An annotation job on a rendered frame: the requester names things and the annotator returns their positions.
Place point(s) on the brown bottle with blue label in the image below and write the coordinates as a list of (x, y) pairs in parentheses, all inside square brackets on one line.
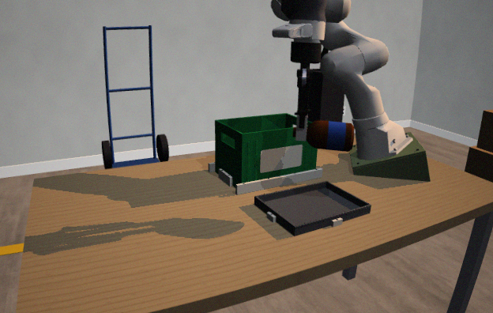
[(330, 135)]

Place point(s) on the green plastic crate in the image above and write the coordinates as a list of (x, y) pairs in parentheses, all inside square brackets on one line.
[(260, 147)]

